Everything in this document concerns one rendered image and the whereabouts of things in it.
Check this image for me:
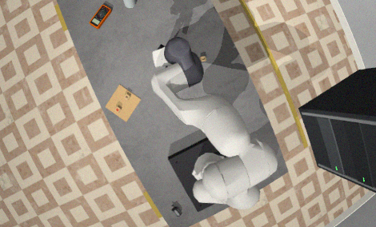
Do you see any white bottle with blue cap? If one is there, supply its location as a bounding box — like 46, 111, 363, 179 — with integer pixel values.
123, 0, 136, 8

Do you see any orange mat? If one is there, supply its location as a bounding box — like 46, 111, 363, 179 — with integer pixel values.
106, 85, 141, 121

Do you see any orange multimeter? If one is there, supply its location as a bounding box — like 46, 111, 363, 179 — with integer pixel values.
90, 5, 112, 29

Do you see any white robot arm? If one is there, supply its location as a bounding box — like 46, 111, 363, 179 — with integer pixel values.
151, 37, 278, 209

